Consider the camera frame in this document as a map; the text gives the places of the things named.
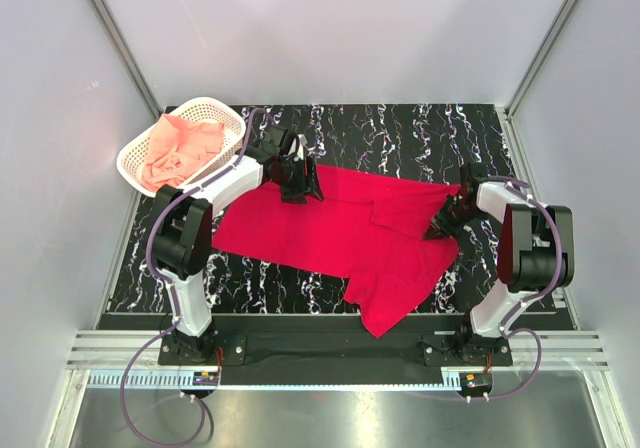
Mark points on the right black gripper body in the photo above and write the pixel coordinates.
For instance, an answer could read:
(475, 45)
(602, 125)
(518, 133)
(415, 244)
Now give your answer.
(451, 217)

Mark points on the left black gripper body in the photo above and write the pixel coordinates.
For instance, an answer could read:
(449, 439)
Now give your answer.
(297, 179)

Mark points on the red t-shirt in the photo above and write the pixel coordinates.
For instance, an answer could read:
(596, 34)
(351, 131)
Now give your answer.
(369, 229)

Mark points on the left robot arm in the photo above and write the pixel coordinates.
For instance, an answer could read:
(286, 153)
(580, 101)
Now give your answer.
(179, 244)

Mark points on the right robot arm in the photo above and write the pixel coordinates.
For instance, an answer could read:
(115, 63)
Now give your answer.
(535, 253)

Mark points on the white plastic laundry basket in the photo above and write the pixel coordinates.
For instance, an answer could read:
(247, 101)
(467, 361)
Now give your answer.
(131, 158)

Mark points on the peach t-shirt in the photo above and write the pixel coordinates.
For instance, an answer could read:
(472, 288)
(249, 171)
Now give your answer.
(178, 148)

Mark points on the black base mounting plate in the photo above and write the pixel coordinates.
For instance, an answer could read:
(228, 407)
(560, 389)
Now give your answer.
(300, 350)

